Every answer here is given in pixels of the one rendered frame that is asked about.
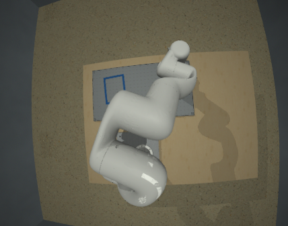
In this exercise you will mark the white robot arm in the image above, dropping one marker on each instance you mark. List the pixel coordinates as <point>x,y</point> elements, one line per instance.
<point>141,177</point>

